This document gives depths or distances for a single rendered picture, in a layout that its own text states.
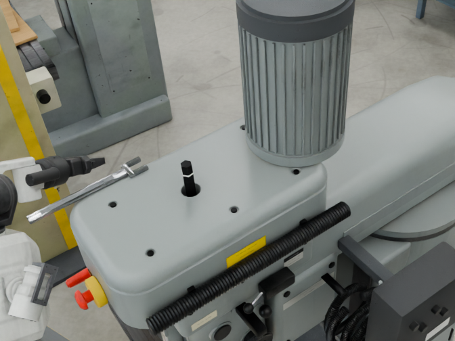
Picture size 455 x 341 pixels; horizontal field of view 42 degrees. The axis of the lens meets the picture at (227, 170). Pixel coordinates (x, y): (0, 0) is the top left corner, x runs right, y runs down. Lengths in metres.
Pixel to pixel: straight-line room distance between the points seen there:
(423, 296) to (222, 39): 4.19
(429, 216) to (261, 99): 0.63
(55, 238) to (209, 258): 2.50
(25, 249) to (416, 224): 0.93
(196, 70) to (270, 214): 3.79
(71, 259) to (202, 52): 2.24
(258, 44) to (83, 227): 0.45
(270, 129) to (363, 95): 3.42
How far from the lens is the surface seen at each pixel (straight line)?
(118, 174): 1.18
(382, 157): 1.38
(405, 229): 1.51
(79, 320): 3.35
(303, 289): 1.39
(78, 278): 1.28
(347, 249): 1.36
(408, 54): 4.99
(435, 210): 1.57
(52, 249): 3.57
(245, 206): 1.09
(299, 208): 1.15
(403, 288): 1.20
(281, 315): 1.41
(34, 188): 1.74
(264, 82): 1.04
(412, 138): 1.44
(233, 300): 1.23
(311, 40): 0.98
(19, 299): 1.38
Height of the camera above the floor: 2.69
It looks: 44 degrees down
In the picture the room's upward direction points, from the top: 6 degrees counter-clockwise
